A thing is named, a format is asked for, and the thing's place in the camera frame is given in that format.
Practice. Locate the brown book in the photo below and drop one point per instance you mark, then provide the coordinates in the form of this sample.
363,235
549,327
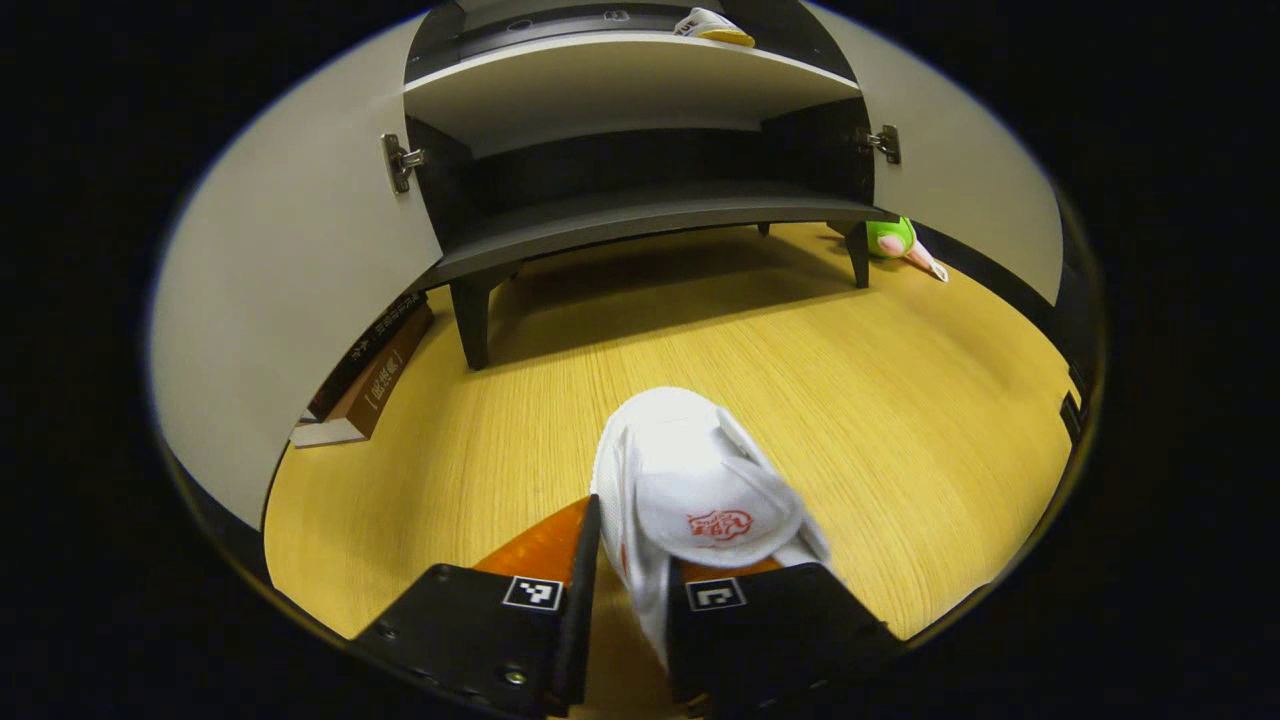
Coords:
385,385

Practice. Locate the white shoe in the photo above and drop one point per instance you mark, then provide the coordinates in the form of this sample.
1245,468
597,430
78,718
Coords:
712,27
690,480

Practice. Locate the black book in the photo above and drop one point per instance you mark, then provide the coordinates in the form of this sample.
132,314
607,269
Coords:
365,350

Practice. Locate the grey shoe cabinet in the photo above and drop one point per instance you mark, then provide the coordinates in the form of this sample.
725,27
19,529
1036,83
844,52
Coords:
640,90

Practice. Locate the light grey cabinet door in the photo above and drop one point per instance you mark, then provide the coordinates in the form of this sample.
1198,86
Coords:
290,270
970,170

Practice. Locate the green pink plush toy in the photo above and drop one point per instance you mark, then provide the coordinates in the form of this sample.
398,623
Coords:
890,237

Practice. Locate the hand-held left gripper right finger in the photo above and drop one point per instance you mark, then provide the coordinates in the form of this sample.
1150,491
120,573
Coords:
780,635

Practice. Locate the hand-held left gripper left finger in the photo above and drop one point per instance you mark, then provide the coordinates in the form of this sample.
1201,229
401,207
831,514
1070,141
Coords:
470,630

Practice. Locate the metal door hinge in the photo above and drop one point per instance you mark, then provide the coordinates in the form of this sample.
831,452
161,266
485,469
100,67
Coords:
398,160
885,143

